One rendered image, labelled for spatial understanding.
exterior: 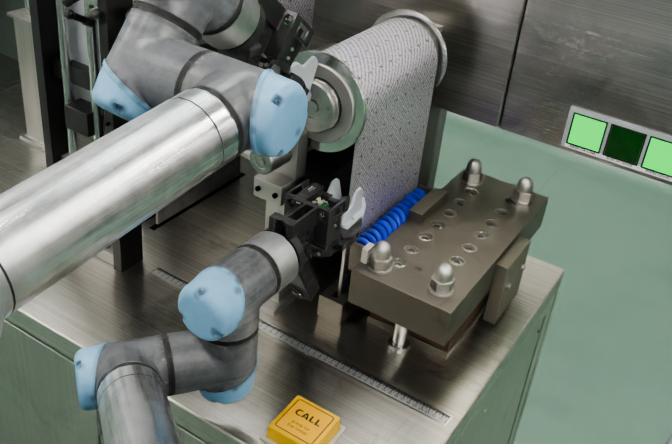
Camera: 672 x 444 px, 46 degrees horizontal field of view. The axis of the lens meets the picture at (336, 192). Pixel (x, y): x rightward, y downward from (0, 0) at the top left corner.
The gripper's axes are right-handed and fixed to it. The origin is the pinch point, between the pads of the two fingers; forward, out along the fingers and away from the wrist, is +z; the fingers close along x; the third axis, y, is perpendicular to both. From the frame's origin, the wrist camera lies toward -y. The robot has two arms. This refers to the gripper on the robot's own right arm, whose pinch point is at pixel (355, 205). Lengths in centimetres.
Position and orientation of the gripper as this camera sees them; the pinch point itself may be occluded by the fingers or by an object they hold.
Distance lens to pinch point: 119.4
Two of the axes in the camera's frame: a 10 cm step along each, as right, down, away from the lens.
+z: 5.3, -3.9, 7.5
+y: 0.9, -8.5, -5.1
